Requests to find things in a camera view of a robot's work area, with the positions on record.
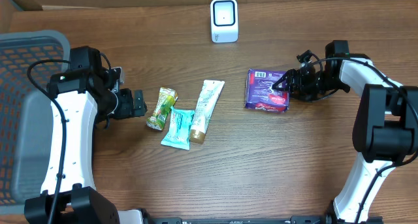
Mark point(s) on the teal wet wipes pack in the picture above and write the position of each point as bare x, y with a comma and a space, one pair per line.
179, 129

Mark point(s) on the white tube with gold cap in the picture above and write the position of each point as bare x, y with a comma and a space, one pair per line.
206, 103

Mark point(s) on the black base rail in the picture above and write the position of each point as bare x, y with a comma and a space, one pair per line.
261, 220

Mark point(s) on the white barcode scanner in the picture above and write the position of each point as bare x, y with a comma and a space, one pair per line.
224, 21

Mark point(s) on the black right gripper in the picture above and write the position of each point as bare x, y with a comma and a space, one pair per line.
296, 82

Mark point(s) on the green yellow snack packet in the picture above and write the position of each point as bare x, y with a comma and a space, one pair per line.
166, 99

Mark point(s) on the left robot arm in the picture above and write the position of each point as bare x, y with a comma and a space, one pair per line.
85, 93

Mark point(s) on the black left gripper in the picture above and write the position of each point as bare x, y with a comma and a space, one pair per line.
129, 104

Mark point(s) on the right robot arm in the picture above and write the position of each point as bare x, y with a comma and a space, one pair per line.
385, 129

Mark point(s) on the purple Carefree pad pack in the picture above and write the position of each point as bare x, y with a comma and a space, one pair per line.
259, 92

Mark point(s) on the grey plastic mesh basket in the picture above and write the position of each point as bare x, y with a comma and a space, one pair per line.
26, 114

